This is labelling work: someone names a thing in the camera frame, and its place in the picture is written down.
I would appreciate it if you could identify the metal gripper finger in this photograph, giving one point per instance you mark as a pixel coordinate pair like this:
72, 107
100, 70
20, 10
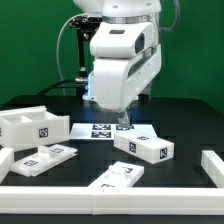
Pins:
124, 120

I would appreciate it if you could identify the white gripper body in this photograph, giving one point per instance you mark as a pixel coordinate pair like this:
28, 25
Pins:
119, 81

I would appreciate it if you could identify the white cabinet box with tags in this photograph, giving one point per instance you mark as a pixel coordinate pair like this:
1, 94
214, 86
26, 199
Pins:
147, 147

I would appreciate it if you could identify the white cabinet door with knob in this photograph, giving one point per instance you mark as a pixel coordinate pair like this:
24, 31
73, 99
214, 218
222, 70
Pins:
119, 174

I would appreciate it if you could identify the white cabinet body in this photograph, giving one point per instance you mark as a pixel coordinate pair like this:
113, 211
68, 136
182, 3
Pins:
30, 127

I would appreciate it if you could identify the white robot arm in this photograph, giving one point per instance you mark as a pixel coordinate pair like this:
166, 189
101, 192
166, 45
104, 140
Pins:
123, 12

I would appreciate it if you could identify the white cabinet door left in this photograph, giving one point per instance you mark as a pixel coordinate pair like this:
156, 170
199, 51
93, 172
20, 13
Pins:
44, 159

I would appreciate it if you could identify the white tag sheet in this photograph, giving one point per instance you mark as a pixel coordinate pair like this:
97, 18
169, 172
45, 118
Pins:
94, 131

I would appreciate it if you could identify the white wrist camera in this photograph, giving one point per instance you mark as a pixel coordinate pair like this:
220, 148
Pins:
121, 40

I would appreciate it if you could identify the white front wall rail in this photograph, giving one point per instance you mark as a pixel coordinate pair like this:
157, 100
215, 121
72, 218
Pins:
129, 201

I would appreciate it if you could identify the white right wall block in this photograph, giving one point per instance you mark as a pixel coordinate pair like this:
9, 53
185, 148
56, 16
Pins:
213, 165

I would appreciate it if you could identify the white wall block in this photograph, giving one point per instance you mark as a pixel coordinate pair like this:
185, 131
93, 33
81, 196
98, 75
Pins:
213, 165
6, 158

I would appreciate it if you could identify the white left wall block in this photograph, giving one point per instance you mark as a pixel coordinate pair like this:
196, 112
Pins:
6, 158

